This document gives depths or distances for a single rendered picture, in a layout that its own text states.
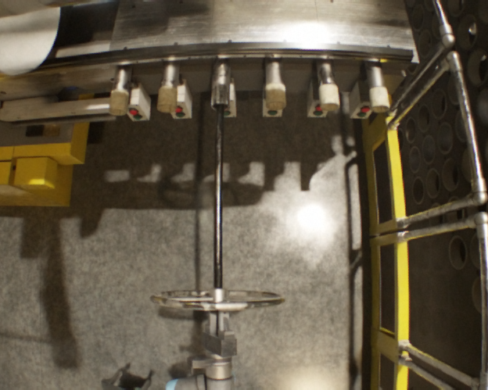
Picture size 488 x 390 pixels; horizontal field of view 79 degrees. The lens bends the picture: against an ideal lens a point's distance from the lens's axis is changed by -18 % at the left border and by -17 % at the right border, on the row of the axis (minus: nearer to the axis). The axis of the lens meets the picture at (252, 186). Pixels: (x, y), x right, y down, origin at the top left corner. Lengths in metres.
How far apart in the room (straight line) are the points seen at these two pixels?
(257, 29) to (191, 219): 1.11
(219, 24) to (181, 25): 0.13
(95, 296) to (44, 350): 0.51
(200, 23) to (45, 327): 1.85
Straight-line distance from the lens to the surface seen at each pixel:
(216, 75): 1.13
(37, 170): 1.61
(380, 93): 1.17
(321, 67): 1.17
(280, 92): 1.09
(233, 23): 1.20
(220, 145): 1.05
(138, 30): 1.25
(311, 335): 1.92
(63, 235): 2.17
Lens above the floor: 1.86
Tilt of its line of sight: 78 degrees down
